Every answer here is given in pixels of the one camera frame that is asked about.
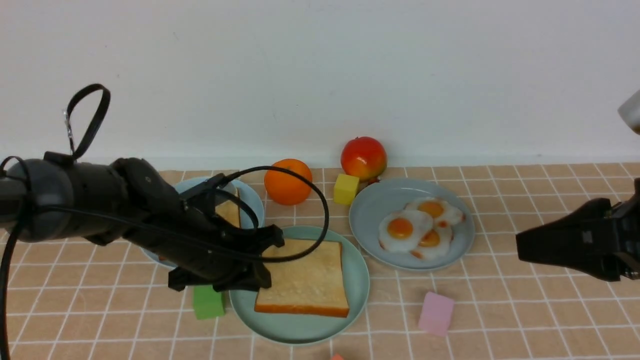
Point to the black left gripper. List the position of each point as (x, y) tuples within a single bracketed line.
[(185, 229)]

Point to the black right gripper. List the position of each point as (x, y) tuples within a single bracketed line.
[(563, 242)]

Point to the toast slice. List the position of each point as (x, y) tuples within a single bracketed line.
[(229, 211), (312, 285)]

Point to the fried egg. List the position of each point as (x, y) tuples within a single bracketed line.
[(402, 231), (443, 213), (434, 245)]

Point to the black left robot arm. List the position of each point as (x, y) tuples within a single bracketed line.
[(66, 199)]

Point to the green foam cube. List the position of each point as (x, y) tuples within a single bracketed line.
[(207, 303)]

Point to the light blue left plate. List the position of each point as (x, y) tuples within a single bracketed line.
[(245, 192)]

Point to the green centre plate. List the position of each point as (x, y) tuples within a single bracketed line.
[(307, 329)]

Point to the orange fruit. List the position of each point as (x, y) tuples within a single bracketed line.
[(286, 189)]

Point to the yellow foam cube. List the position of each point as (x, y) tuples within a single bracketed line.
[(345, 189)]

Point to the red yellow apple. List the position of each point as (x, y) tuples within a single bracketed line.
[(364, 158)]

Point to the grey-blue right plate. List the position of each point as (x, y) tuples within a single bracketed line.
[(380, 199)]

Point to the checked peach tablecloth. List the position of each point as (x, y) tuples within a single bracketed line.
[(71, 300)]

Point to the pink foam cube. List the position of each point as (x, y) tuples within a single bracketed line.
[(436, 314)]

